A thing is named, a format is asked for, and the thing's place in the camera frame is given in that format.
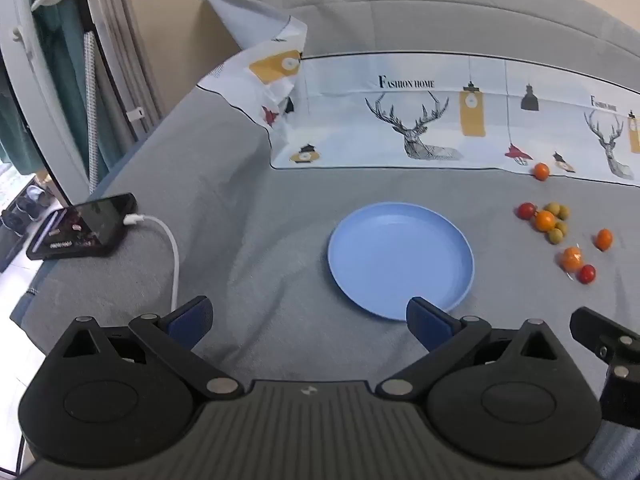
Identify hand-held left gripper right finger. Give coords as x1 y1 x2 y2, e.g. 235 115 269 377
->
375 297 571 402

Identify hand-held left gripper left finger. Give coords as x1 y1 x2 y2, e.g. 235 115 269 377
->
47 296 246 402

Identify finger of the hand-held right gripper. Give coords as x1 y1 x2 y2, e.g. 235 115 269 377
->
570 306 640 361

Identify blue plate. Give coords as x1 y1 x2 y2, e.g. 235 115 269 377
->
327 202 475 322

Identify plastic-wrapped small orange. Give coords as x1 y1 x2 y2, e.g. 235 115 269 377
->
559 246 585 276

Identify grey bedsheet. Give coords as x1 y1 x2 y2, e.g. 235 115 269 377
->
10 95 640 480

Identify black smartphone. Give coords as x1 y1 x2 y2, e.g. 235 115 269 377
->
26 193 137 261

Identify dark shoes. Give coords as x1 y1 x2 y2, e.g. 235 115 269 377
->
0 182 53 238

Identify deer-printed white pillowcase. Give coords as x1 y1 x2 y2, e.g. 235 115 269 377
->
194 0 640 188

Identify teal hanging garment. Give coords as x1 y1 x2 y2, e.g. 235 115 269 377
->
27 0 108 176

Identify white charging cable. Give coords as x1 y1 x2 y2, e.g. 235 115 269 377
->
121 214 181 314

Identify braided grey hose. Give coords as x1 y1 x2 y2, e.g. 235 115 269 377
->
82 30 101 192

